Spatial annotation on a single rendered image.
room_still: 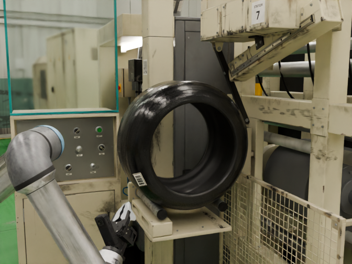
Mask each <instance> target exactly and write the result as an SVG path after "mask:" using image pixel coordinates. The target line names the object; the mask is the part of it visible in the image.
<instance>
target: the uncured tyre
mask: <svg viewBox="0 0 352 264"><path fill-rule="evenodd" d="M188 103H190V104H192V105H193V106H195V107H196V108H197V109H198V110H199V112H200V113H201V114H202V116H203V118H204V120H205V122H206V125H207V131H208V141H207V146H206V150H205V153H204V155H203V157H202V159H201V160H200V161H199V163H198V164H197V165H196V166H195V167H194V168H193V169H192V170H190V171H189V172H187V173H185V174H183V175H180V176H178V177H173V178H163V177H159V176H157V175H156V174H155V171H154V169H153V166H152V163H151V156H150V148H151V141H152V138H153V135H154V133H155V130H156V128H157V126H158V125H159V123H160V122H161V121H162V119H163V118H164V117H165V116H166V115H167V114H168V113H170V112H171V111H172V110H174V109H175V108H177V107H179V106H181V105H184V104H188ZM247 151H248V133H247V127H246V123H245V120H244V118H243V116H242V114H241V112H240V110H239V108H238V107H237V105H236V104H235V103H234V101H233V100H232V99H231V98H230V97H229V96H227V95H226V94H225V93H224V92H223V91H221V90H220V89H218V88H216V87H214V86H212V85H210V84H207V83H204V82H199V81H182V80H173V81H165V82H161V83H158V84H156V85H153V86H151V87H149V88H148V89H146V90H144V91H143V92H142V93H140V94H139V95H138V96H137V97H136V98H135V99H134V100H133V101H132V102H131V104H130V105H129V107H128V108H127V109H126V111H125V113H124V115H123V117H122V119H121V122H120V125H119V129H118V135H117V152H118V157H119V161H120V163H121V166H122V169H123V171H124V172H125V174H126V175H127V177H128V178H129V179H130V181H131V182H132V183H133V184H134V185H135V186H136V188H137V189H138V190H139V191H140V192H141V193H142V194H143V195H144V196H145V197H147V198H148V199H149V200H151V201H153V202H154V203H156V204H158V205H160V206H163V207H166V208H170V209H174V210H193V209H197V208H201V207H204V206H207V205H209V204H211V203H213V202H215V201H216V200H218V199H219V198H221V197H222V196H223V195H224V194H225V193H226V192H227V191H228V190H229V189H230V188H231V187H232V186H233V185H234V183H235V182H236V181H237V179H238V177H239V176H240V174H241V172H242V169H243V167H244V164H245V161H246V157H247ZM135 173H141V175H142V177H143V179H144V180H145V182H146V184H147V185H145V186H138V184H137V182H136V180H135V178H134V176H133V174H135Z"/></svg>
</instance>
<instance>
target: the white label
mask: <svg viewBox="0 0 352 264"><path fill-rule="evenodd" d="M133 176H134V178H135V180H136V182H137V184H138V186H145V185H147V184H146V182H145V180H144V179H143V177H142V175H141V173H135V174H133Z"/></svg>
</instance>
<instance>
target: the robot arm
mask: <svg viewBox="0 0 352 264"><path fill-rule="evenodd" d="M63 150H64V140H63V137H62V135H61V134H60V132H59V131H58V130H57V129H55V128H54V127H51V126H47V125H41V126H37V127H35V128H33V129H30V130H28V131H24V132H22V133H19V134H18V135H16V136H15V137H14V138H13V139H12V140H11V142H10V143H9V145H8V148H7V151H6V152H5V153H4V154H2V155H1V156H0V204H1V203H2V202H3V201H4V200H6V199H7V198H8V197H9V196H10V195H12V194H13V193H14V192H15V191H16V192H18V193H22V194H25V195H26V196H27V198H28V199H29V201H30V203H31V204H32V206H33V207H34V209H35V211H36V212H37V214H38V215H39V217H40V219H41V220H42V222H43V223H44V225H45V227H46V228H47V230H48V232H49V233H50V235H51V236H52V238H53V240H54V241H55V243H56V244H57V246H58V247H59V249H60V251H61V252H62V254H63V255H64V257H65V259H66V260H67V262H68V264H122V262H123V261H125V257H124V256H123V254H124V251H125V249H126V248H127V247H129V246H133V245H134V242H135V239H136V236H137V232H136V231H135V230H134V229H133V228H132V227H129V226H128V224H129V223H130V221H135V220H136V216H135V214H134V213H133V211H132V210H131V204H130V202H126V203H125V204H124V205H123V206H122V207H121V208H120V209H119V210H118V211H117V213H115V215H114V216H113V217H112V219H111V220H110V219H109V216H108V214H100V215H98V216H97V217H96V218H95V222H96V224H97V226H98V229H99V231H100V233H101V236H102V238H103V241H104V243H105V246H104V247H103V248H102V249H101V250H98V249H97V247H96V246H95V244H94V243H93V241H92V239H91V237H90V236H89V234H88V233H87V231H86V229H85V228H84V226H83V224H82V223H81V221H80V219H79V218H78V216H77V214H76V213H75V211H74V209H73V208H72V206H71V204H70V203H69V201H68V200H67V198H66V196H65V195H64V193H63V192H62V190H61V188H60V187H59V185H58V183H57V182H56V180H55V178H54V174H55V172H56V169H55V167H54V166H53V164H52V162H53V161H54V160H56V159H58V158H59V157H60V156H61V154H62V152H63ZM134 235H135V238H134V241H133V237H134Z"/></svg>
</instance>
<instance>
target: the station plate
mask: <svg viewBox="0 0 352 264"><path fill-rule="evenodd" d="M262 22H265V0H260V1H256V2H253V3H252V12H251V24H252V25H253V24H257V23H262Z"/></svg>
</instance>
